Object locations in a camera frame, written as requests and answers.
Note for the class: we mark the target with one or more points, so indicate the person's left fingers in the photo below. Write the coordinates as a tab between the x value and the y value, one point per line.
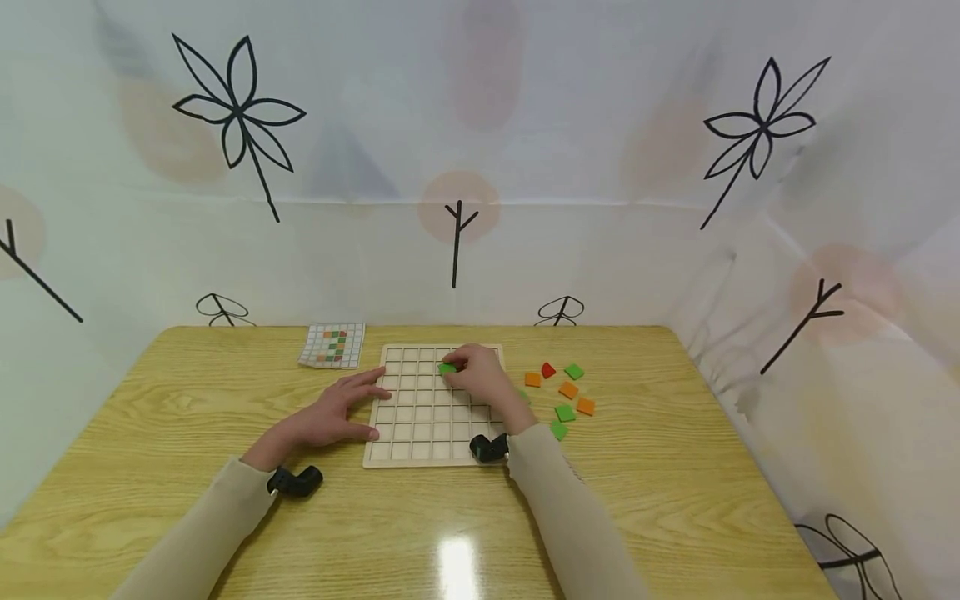
364	390

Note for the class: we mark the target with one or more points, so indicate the person's right hand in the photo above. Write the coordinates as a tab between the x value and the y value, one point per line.
487	375

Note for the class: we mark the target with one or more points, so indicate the person's left thumb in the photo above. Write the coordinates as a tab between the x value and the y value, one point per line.
360	432

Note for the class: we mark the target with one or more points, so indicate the wooden grid board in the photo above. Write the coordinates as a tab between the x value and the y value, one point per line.
420	425

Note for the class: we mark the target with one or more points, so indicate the person's left hand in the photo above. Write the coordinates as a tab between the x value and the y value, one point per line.
319	421

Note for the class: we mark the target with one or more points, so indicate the checkered pattern card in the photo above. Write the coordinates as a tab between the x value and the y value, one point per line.
332	346

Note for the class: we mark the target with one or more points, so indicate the black wrist band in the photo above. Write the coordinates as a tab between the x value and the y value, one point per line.
296	482
487	448

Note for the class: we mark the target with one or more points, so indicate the scatter of coloured tiles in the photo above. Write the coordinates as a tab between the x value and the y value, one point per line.
568	389

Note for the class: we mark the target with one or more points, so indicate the person's left forearm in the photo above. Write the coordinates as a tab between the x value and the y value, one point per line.
202	542

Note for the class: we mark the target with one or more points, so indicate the person's right fingers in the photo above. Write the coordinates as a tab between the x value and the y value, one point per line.
463	364

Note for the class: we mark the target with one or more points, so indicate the green square tile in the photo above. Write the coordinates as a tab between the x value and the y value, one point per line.
447	368

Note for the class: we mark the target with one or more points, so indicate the person's right forearm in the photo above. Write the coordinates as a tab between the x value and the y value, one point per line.
574	517

